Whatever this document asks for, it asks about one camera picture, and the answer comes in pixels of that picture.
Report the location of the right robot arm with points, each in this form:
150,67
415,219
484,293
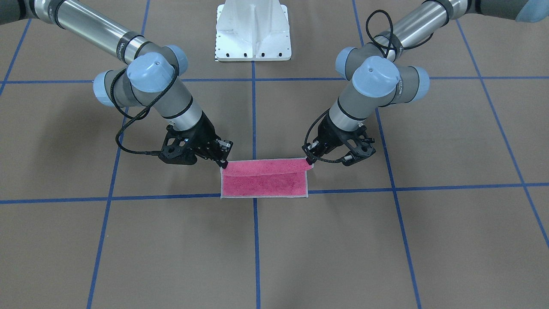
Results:
150,80

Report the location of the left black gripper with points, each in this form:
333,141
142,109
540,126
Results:
330,134

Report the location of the pink towel with grey edge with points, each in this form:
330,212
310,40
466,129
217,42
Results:
274,178

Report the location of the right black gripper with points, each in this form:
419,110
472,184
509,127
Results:
202,136

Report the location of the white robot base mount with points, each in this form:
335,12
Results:
252,30

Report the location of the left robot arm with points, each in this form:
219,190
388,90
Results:
374,81

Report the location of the blue tape line crosswise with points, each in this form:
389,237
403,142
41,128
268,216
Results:
311,192

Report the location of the blue tape line lengthwise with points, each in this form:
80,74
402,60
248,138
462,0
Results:
255,202

